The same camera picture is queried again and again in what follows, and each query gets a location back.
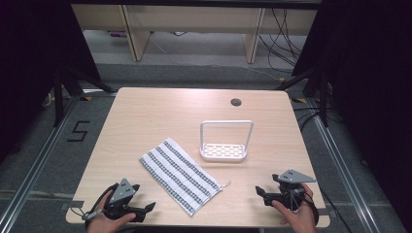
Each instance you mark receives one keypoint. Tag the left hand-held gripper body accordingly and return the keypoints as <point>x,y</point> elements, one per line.
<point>122,191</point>

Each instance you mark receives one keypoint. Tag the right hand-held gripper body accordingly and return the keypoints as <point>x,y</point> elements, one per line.
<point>293,181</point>

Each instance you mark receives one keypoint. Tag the person's left hand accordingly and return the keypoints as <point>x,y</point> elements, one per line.
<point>107,222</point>

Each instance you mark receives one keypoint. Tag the person's right hand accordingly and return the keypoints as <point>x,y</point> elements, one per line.
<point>298,218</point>

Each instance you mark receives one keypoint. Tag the white striped cloth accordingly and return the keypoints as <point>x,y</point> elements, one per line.
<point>181,176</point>

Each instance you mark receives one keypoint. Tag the black metal stand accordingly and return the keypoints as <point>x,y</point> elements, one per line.
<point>323,97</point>
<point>59,97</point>

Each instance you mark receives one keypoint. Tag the dark curtain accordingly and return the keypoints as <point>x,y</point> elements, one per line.
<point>29,64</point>
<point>372,81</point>

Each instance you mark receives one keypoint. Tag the beige wooden desk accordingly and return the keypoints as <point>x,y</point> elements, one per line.
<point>194,19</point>

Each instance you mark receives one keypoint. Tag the aluminium floor rail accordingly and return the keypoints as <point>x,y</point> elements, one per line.
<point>343,168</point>
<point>35,165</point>

